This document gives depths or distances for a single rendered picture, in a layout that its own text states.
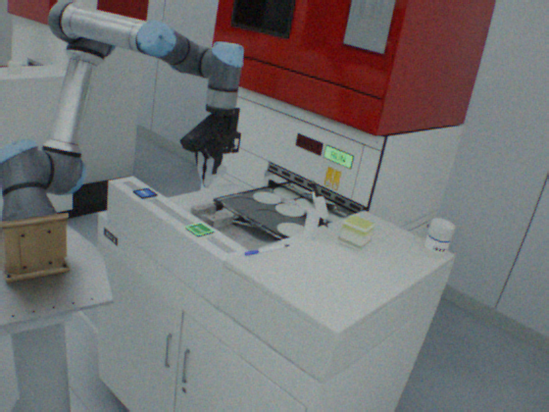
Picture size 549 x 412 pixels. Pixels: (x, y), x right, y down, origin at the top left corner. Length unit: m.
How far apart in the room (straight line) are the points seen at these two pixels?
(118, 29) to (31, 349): 0.89
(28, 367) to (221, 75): 0.98
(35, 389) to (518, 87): 2.68
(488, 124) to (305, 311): 2.15
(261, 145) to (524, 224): 1.70
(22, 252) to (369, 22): 1.17
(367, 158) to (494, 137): 1.49
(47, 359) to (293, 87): 1.17
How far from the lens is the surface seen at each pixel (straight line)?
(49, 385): 1.61
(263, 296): 1.16
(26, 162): 1.38
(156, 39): 1.13
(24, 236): 1.32
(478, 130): 3.06
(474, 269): 3.23
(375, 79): 1.56
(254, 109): 1.95
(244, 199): 1.74
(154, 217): 1.43
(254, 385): 1.31
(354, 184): 1.69
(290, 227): 1.60
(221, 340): 1.35
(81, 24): 1.33
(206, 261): 1.28
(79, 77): 1.49
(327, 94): 1.66
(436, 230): 1.47
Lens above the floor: 1.58
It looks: 23 degrees down
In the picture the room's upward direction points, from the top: 11 degrees clockwise
